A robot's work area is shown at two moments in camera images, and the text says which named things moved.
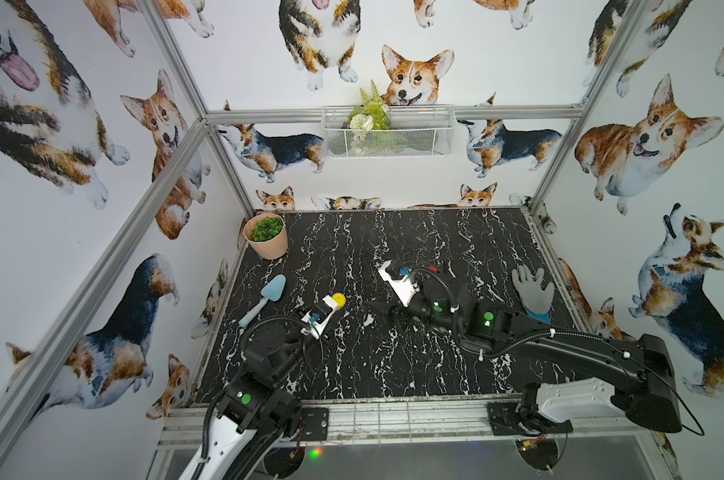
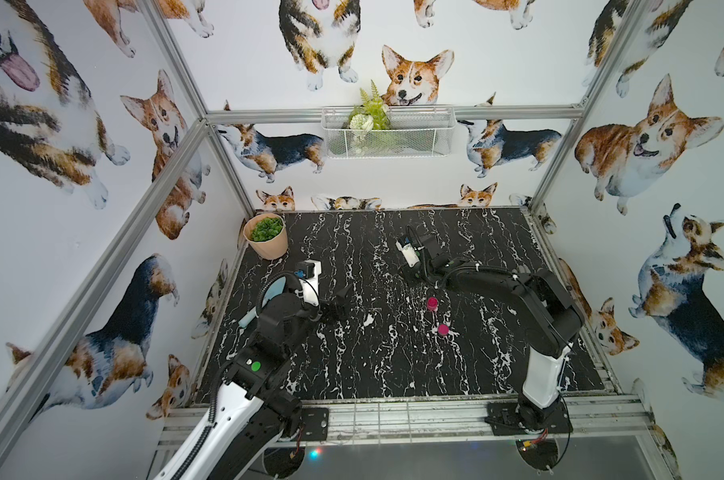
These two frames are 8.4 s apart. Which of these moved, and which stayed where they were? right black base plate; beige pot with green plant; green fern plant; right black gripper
Moved: right black gripper
Stayed: right black base plate; green fern plant; beige pot with green plant
